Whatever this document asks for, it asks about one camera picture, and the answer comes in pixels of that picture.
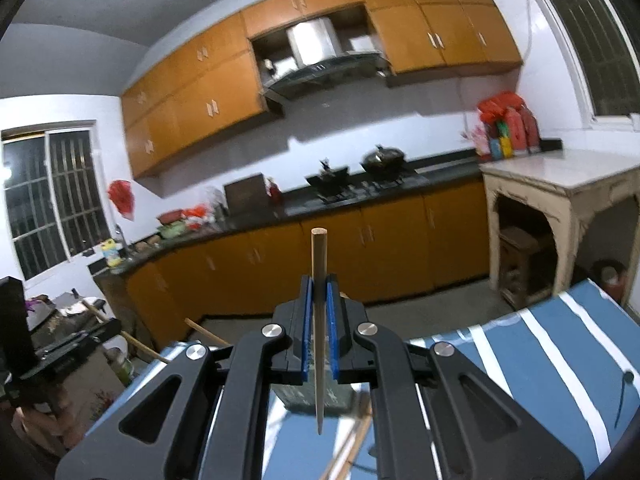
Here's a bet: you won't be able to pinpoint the pink bottle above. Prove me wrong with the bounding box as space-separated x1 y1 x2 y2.
470 127 494 157

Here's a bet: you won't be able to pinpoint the green perforated utensil holder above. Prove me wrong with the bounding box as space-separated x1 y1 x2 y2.
270 382 374 416

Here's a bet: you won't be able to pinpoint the yellow dish soap bottle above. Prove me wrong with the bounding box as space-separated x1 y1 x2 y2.
100 240 124 268

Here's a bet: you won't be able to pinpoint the barred window with white frame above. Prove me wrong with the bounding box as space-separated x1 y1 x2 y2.
0 120 114 282

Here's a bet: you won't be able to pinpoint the white wall cable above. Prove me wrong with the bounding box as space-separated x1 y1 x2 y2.
519 0 535 67

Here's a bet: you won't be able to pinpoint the wooden chopstick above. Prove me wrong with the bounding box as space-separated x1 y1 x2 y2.
310 228 329 434
338 394 374 480
319 422 362 480

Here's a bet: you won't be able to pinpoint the orange upper wall cabinets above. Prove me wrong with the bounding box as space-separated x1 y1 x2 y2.
121 0 524 179

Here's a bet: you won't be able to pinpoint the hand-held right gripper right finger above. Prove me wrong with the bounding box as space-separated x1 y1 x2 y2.
325 274 586 480

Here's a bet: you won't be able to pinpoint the large window with white frame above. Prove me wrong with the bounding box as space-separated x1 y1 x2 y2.
519 0 640 132

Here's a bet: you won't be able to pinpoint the steel range hood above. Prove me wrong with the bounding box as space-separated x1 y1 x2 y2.
260 16 392 107

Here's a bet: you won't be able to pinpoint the blue white striped tablecloth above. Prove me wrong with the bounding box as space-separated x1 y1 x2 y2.
85 280 632 480

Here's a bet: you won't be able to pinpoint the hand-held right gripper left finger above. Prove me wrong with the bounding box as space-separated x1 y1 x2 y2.
55 274 316 480

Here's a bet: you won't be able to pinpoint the dark wooden cutting board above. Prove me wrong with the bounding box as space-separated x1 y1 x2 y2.
223 173 269 216

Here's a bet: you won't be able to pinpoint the black pot with lid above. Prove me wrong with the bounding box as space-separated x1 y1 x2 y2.
360 145 406 174

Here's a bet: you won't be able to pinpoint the black wok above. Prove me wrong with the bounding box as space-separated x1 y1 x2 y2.
305 157 351 187

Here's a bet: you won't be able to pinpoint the wooden stick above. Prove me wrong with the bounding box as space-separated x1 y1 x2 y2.
184 318 232 348

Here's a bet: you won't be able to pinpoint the pale stone side table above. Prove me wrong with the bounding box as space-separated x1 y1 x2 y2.
479 148 640 307

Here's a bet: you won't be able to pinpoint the red plastic bag on wall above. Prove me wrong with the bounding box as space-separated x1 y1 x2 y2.
107 179 136 222

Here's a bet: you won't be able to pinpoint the dark kitchen countertop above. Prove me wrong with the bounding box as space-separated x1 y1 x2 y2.
90 139 564 277

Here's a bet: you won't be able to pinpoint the red bags and bottles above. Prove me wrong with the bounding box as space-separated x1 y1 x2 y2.
476 91 542 157

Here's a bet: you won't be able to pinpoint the orange lower kitchen cabinets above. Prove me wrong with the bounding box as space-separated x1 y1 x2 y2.
125 179 494 357

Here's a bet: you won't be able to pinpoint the gas stove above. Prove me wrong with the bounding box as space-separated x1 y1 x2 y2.
307 167 429 204

